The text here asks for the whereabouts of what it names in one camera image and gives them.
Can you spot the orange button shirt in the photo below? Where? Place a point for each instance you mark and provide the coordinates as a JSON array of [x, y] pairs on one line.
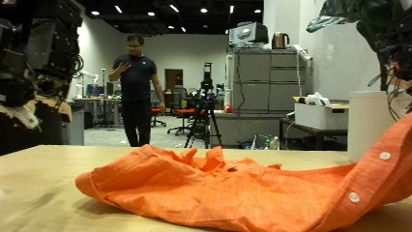
[[236, 193]]

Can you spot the green leafy plant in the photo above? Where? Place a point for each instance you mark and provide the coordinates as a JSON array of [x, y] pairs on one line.
[[368, 19]]

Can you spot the background work desk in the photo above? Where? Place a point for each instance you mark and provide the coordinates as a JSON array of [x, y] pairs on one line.
[[98, 100]]

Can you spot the white round plant pot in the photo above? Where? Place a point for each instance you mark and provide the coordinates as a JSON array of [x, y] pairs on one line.
[[368, 125]]

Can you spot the person in dark clothes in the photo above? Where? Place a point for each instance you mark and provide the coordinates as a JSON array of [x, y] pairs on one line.
[[136, 80]]

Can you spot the white power strip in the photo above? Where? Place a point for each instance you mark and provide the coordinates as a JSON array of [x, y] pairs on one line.
[[302, 52]]

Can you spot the crumpled white paper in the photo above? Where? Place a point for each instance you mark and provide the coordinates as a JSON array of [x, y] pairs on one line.
[[316, 100]]

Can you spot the grey bin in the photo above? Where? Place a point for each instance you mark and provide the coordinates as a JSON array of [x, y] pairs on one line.
[[74, 129]]

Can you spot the white storage box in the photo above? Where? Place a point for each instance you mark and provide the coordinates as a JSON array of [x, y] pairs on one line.
[[317, 117]]

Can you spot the copper kettle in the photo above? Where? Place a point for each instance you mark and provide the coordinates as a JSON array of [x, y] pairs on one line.
[[280, 42]]

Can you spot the dark side table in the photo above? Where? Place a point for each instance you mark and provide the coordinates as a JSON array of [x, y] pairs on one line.
[[317, 131]]

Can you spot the brown door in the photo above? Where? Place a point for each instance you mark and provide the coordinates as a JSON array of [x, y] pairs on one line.
[[172, 79]]

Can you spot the orange office chair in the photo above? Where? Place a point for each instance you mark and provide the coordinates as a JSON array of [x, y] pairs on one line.
[[182, 112], [157, 111]]

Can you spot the grey drawer cabinet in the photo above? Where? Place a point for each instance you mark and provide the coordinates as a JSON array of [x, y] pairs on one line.
[[257, 83]]

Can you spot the grey box appliance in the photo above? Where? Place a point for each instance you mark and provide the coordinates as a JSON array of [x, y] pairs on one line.
[[248, 35]]

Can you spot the clear plastic bottle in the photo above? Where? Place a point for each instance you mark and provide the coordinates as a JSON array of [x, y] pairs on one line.
[[274, 145]]

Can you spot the low grey counter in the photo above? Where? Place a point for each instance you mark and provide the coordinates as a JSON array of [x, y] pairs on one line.
[[244, 127]]

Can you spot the red round object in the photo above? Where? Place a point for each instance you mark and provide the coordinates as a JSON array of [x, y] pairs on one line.
[[228, 109]]

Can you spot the black camera tripod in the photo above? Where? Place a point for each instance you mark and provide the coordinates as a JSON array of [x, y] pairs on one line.
[[206, 96]]

